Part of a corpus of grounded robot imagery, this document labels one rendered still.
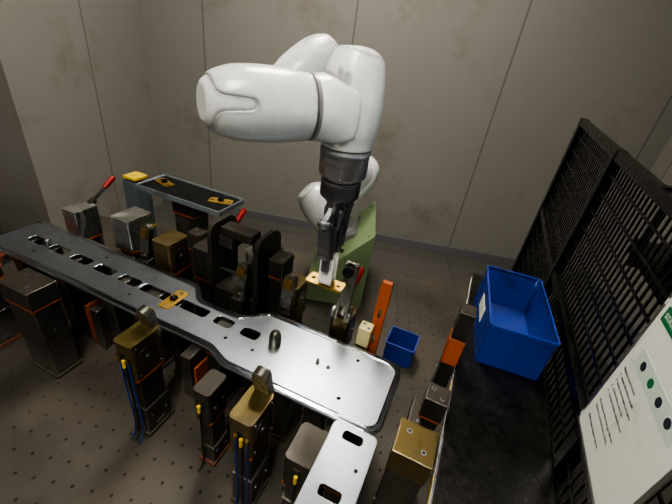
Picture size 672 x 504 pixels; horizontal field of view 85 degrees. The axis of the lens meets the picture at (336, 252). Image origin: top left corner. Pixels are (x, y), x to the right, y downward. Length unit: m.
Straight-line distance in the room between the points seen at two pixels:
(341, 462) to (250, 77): 0.70
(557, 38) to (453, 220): 1.55
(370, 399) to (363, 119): 0.62
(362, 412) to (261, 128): 0.64
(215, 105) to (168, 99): 3.25
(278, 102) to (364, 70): 0.14
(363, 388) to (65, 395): 0.90
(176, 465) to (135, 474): 0.10
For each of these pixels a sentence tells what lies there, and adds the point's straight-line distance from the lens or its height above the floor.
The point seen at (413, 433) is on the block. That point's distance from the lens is 0.83.
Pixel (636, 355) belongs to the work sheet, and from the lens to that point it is 0.78.
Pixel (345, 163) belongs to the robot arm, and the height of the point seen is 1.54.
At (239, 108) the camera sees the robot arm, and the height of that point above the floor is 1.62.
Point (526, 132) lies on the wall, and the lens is 3.46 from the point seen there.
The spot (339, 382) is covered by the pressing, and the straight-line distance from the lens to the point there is 0.94.
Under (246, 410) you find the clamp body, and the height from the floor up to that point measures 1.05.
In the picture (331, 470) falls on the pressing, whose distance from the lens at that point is 0.82.
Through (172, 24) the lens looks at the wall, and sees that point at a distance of 3.69.
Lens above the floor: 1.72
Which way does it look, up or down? 31 degrees down
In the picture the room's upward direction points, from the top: 9 degrees clockwise
